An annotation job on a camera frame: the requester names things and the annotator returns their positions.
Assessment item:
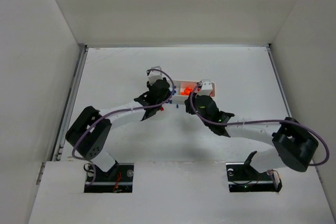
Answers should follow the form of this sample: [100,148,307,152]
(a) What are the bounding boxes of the orange round lego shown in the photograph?
[180,87,193,96]

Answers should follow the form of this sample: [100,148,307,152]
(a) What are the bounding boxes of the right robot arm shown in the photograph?
[184,94,319,173]

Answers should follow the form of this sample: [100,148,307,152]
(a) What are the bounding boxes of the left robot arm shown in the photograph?
[65,77,171,178]

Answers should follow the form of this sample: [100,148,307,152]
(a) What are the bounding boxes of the white three-compartment tray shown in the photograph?
[169,79,216,105]

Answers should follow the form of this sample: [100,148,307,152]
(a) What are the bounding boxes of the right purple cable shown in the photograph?
[189,83,330,166]

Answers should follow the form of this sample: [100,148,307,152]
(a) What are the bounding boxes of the purple cable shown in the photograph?
[71,68,174,187]
[189,83,330,166]

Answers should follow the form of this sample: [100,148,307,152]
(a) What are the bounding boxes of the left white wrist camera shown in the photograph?
[146,66,162,85]

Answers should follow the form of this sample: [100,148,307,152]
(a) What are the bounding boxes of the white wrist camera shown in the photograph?
[146,66,162,85]
[196,79,214,97]

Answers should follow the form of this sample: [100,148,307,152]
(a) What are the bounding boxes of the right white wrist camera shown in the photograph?
[196,79,214,97]

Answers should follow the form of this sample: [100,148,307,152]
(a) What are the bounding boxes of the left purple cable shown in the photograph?
[71,68,174,187]

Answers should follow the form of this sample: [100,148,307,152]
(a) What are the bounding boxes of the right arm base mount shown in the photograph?
[226,151,282,193]

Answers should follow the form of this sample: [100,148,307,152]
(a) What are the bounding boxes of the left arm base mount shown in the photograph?
[83,163,134,194]

